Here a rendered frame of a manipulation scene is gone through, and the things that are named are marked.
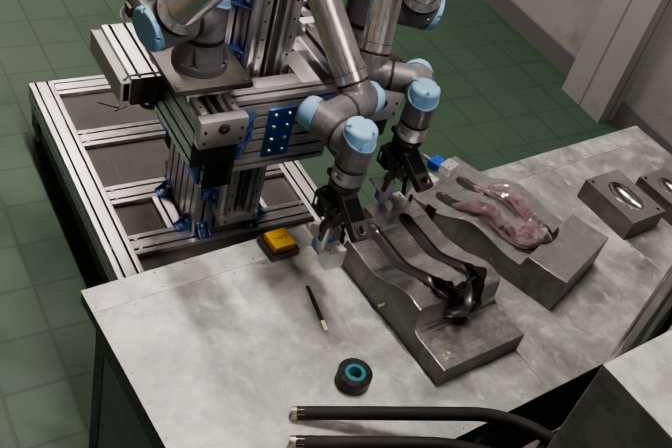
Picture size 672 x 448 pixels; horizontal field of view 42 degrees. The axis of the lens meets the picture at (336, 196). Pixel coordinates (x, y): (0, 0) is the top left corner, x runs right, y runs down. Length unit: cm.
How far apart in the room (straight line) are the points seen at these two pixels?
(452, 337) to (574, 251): 47
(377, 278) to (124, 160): 146
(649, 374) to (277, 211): 204
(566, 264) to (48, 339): 165
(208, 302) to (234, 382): 23
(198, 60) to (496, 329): 101
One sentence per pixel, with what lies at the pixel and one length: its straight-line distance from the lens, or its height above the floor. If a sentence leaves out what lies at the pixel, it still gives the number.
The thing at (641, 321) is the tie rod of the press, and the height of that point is 127.
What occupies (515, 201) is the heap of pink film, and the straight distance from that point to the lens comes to 247.
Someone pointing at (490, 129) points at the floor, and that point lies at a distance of 438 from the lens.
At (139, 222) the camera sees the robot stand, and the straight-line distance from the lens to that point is 311.
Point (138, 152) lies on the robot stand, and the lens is 339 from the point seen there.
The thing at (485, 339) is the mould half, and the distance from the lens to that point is 215.
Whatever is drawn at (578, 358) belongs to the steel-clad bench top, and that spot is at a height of 80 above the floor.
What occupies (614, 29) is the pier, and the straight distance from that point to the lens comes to 464.
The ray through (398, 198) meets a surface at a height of 92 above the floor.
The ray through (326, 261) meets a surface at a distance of 207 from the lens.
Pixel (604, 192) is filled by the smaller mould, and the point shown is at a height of 87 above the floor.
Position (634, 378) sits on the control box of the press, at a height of 147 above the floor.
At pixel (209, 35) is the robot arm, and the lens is 231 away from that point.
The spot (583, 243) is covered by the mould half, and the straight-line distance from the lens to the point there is 245.
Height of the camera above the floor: 239
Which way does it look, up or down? 40 degrees down
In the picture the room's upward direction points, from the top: 16 degrees clockwise
